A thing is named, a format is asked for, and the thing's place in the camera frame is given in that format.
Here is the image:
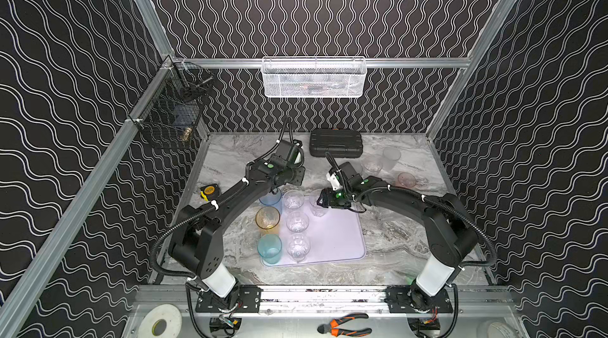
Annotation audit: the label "lilac plastic tray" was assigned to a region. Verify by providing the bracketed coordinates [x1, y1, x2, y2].
[261, 200, 367, 268]

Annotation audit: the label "frosted plastic cup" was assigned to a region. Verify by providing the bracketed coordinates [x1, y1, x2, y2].
[381, 146, 402, 172]

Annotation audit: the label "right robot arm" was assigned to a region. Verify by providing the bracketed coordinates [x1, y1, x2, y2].
[317, 162, 497, 298]

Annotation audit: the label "black wire basket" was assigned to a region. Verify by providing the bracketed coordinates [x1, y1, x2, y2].
[128, 56, 216, 151]

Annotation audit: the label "teal plastic cup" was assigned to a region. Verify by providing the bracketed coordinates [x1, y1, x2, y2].
[257, 234, 283, 265]

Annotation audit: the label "black plastic case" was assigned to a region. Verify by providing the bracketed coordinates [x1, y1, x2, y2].
[309, 129, 364, 158]

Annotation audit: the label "white round lid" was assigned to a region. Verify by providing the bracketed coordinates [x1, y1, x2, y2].
[477, 321, 517, 338]

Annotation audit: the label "white wire basket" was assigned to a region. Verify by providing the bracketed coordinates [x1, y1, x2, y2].
[261, 56, 367, 98]

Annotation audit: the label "pink plastic cup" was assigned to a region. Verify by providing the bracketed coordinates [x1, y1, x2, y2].
[397, 172, 417, 189]

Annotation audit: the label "yellow black tape measure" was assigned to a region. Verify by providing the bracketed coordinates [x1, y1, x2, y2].
[199, 184, 222, 202]

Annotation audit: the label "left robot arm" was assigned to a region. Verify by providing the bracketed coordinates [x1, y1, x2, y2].
[150, 117, 306, 298]

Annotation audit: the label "yellow transparent cup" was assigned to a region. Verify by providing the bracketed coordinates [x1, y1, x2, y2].
[255, 206, 281, 236]

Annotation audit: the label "orange handled pliers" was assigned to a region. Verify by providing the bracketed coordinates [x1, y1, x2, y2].
[317, 313, 374, 338]

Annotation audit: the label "blue ribbed plastic cup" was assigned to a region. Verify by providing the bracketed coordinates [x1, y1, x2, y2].
[259, 189, 283, 211]

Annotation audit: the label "white tape roll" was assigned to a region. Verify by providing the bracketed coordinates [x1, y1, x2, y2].
[137, 304, 183, 338]

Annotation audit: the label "clear plastic cup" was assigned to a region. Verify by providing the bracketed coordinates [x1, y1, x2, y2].
[287, 233, 311, 263]
[286, 211, 310, 233]
[283, 189, 304, 211]
[362, 157, 383, 178]
[308, 194, 329, 218]

